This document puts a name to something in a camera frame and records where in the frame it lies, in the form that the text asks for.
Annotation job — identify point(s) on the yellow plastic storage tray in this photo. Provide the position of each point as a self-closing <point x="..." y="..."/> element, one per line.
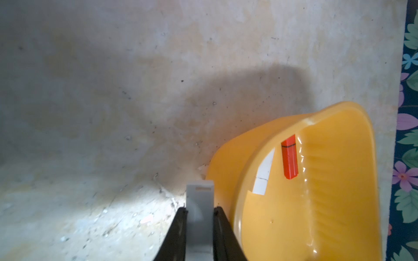
<point x="329" y="212"/>

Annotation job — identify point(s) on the light grey usb flash drive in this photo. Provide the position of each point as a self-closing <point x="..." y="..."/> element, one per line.
<point x="200" y="212"/>

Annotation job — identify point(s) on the white usb flash drive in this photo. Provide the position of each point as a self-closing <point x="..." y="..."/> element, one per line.
<point x="263" y="174"/>

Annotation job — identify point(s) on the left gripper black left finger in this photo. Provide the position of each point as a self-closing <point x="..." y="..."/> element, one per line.
<point x="173" y="247"/>

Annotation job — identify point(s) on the red usb flash drive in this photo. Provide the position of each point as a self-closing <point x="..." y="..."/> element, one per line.
<point x="289" y="154"/>

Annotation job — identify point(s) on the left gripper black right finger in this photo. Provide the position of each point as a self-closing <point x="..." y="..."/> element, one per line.
<point x="225" y="243"/>

